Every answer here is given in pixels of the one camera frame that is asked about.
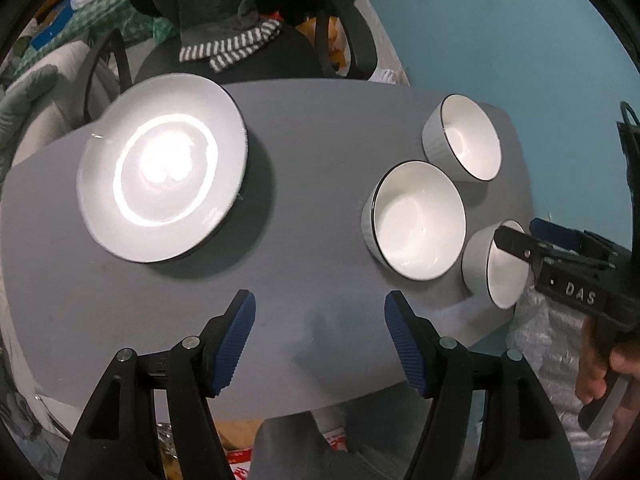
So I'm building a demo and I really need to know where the white ribbed bowl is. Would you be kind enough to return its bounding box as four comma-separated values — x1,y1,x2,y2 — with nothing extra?
360,160,466,282
422,94,502,183
462,219,529,310

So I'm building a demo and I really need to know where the large white plate back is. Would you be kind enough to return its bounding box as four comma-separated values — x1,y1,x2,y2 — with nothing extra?
76,74,248,263

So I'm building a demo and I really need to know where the right human hand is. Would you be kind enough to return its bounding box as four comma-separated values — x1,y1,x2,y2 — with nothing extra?
575,318,639,439

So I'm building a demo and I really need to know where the white cloth on floor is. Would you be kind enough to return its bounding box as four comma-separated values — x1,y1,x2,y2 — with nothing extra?
369,67,409,86

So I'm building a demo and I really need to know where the black office chair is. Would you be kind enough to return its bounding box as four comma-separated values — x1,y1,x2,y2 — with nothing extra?
70,0,378,129

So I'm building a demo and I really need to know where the bed with white sheet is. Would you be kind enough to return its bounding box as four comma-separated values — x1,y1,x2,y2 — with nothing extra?
10,40,90,166

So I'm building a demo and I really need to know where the striped grey white garment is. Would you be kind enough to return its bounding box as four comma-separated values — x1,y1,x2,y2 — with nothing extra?
178,18,282,73

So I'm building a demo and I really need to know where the green checkered blanket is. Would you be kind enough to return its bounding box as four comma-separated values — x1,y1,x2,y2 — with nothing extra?
13,0,178,78

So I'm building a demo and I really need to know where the blue box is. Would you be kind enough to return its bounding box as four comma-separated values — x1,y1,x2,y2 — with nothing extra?
30,0,74,51

